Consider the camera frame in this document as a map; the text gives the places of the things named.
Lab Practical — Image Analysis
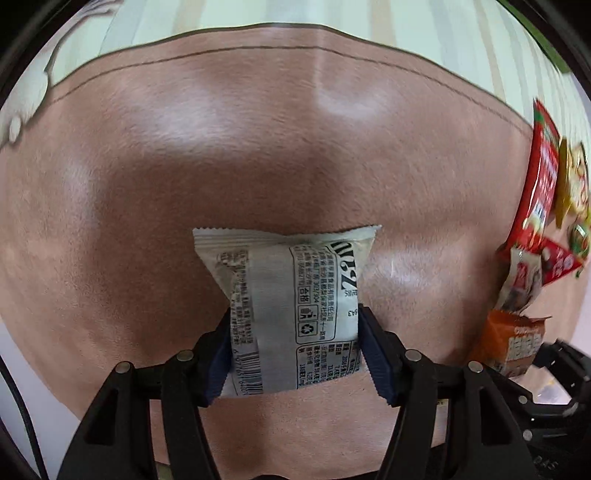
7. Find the small white grey packet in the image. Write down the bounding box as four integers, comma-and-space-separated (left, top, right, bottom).
495, 247, 543, 313

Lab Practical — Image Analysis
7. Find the green bubble gum packet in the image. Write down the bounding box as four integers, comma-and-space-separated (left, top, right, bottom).
568, 220, 590, 269

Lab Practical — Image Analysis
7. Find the red spicy strip packet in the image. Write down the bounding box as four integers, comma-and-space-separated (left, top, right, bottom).
498, 98, 560, 257

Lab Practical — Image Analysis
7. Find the yellow panda snack packet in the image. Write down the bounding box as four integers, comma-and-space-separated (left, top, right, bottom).
554, 137, 590, 229

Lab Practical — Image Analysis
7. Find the grey white snack packet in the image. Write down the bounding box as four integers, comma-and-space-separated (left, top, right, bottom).
192, 225, 380, 397

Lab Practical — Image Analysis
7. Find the orange small box packet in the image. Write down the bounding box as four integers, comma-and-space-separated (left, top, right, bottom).
468, 310, 547, 378

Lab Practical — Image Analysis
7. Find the small red triangular packet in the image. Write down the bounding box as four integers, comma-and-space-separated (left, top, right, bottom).
539, 237, 582, 286

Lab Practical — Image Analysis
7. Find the striped cream blanket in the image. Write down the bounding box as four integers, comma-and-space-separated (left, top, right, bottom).
0, 0, 591, 153

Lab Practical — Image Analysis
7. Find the black cable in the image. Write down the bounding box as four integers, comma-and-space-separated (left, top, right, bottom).
0, 357, 50, 480

